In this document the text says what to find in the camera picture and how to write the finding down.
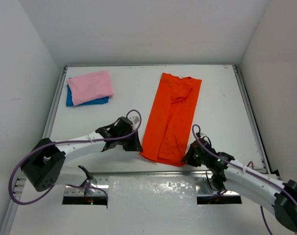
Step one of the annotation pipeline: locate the aluminium frame rail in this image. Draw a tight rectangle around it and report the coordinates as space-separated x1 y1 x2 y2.
92 170 209 176
232 65 280 179
42 66 68 139

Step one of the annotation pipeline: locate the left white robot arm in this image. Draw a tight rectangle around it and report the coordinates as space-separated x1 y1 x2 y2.
20 117 143 192

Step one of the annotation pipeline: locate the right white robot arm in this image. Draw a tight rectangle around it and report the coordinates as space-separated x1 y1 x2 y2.
182 137 297 233

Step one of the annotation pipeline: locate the white front cover board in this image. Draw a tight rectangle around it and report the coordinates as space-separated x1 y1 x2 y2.
8 174 296 235

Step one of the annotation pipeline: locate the black looped wire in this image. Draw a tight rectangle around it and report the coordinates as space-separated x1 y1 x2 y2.
205 168 220 194

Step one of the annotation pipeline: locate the front aluminium frame rail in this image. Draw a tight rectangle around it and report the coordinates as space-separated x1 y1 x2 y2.
92 170 209 176

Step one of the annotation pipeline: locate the folded blue t shirt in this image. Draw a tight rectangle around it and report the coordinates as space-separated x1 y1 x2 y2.
66 85 109 107

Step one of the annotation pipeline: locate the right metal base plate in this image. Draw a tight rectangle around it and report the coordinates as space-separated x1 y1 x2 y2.
195 174 240 196

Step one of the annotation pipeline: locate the right aluminium frame rail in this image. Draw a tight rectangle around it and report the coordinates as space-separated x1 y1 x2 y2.
232 65 280 179

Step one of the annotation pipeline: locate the orange t shirt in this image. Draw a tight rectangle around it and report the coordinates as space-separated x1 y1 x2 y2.
141 73 202 167

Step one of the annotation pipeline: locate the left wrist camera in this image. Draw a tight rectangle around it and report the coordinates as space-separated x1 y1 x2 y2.
129 116 140 125

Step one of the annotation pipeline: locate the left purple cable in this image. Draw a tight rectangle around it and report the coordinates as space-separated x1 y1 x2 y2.
8 109 143 205

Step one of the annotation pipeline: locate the left aluminium frame rail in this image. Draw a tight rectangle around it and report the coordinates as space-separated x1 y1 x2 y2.
42 66 68 139

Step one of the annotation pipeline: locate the metal base plate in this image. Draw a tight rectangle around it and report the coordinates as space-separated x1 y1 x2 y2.
64 179 109 197
195 174 240 196

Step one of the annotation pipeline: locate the folded pink t shirt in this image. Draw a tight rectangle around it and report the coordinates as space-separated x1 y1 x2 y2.
66 70 114 106

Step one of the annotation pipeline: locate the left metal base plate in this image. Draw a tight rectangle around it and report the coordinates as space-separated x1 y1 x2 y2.
64 179 109 197

